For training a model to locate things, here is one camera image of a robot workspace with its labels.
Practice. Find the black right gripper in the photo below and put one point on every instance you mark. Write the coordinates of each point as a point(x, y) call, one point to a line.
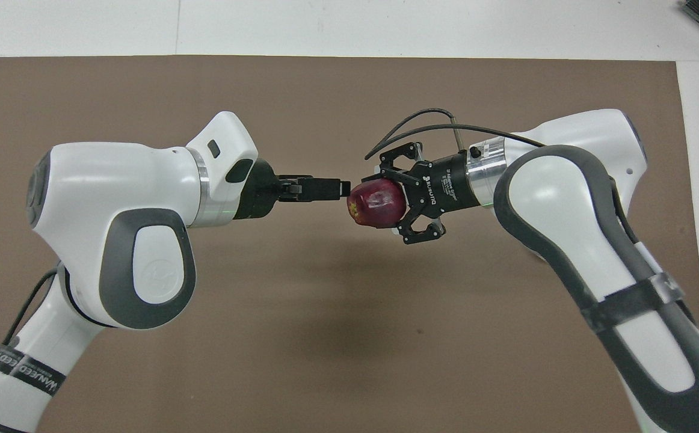
point(449, 183)

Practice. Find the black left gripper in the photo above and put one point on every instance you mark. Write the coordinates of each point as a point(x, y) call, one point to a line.
point(259, 192)

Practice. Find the dark red apple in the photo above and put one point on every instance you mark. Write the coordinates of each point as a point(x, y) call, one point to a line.
point(376, 204)

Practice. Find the brown paper table mat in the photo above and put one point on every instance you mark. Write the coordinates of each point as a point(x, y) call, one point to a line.
point(325, 331)

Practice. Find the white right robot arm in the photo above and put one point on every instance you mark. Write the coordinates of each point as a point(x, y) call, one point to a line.
point(566, 198)

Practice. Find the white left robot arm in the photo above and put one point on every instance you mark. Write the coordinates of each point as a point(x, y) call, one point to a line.
point(115, 198)

